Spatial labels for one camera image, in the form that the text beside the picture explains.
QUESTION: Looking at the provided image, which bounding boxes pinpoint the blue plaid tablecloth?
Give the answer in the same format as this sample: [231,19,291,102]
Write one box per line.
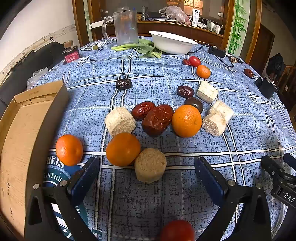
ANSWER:
[28,35,292,241]

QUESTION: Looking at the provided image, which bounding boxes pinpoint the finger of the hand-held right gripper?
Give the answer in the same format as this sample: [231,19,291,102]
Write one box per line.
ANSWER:
[261,156,296,205]
[283,153,296,165]

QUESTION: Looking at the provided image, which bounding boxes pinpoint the dark bulky object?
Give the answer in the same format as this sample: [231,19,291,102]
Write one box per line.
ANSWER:
[266,53,286,77]

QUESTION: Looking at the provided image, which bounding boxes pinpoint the dark bottle red label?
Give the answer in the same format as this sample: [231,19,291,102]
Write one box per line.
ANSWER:
[62,40,80,65]

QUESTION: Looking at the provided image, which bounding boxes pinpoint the shallow cardboard box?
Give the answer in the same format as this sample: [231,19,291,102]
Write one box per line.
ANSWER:
[0,80,70,232]

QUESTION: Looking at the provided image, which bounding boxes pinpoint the wooden counter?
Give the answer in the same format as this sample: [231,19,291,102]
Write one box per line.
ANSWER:
[89,20,225,47]

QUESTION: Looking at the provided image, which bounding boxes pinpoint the plastic bag with red contents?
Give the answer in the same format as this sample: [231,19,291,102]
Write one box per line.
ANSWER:
[159,6,192,25]

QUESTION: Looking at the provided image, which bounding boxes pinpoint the dark round fruit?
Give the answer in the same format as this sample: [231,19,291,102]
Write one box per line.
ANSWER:
[184,97,204,114]

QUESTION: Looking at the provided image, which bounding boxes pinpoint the small orange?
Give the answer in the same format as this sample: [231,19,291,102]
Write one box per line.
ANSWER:
[196,65,211,78]

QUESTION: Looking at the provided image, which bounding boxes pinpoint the large red date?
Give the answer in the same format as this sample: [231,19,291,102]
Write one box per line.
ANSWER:
[142,104,174,138]

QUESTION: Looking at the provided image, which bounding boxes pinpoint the black pouch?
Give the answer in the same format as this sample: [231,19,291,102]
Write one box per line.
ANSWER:
[254,76,277,100]

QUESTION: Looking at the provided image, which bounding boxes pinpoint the black sofa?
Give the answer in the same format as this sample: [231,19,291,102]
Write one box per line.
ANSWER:
[0,42,80,109]

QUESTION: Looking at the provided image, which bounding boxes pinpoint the white bowl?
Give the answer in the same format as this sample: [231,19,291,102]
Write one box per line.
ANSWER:
[148,31,199,55]

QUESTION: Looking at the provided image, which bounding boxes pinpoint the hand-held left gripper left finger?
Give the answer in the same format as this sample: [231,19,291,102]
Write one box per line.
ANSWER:
[24,157,100,241]

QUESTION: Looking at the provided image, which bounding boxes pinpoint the clear plastic pitcher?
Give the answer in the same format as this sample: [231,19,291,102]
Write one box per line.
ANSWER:
[102,10,139,47]

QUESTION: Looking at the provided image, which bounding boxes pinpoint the bunch of keys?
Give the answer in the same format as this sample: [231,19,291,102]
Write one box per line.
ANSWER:
[228,54,243,64]

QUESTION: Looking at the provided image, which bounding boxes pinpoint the green leafy vegetable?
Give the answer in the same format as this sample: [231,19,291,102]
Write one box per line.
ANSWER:
[111,39,163,58]

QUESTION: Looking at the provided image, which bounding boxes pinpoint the dark flat date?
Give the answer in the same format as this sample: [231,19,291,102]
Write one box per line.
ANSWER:
[116,78,132,90]

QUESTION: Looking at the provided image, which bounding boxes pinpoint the small white containers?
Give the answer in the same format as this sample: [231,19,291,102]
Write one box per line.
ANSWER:
[206,20,221,33]

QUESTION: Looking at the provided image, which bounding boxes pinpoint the clear plastic bag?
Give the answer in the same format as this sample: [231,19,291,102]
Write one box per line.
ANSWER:
[26,67,49,90]

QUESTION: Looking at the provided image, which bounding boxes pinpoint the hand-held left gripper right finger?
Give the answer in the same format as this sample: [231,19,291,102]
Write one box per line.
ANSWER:
[194,157,272,241]

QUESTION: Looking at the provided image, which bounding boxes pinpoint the black power adapter with cable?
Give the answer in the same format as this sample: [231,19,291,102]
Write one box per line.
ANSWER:
[191,44,234,68]

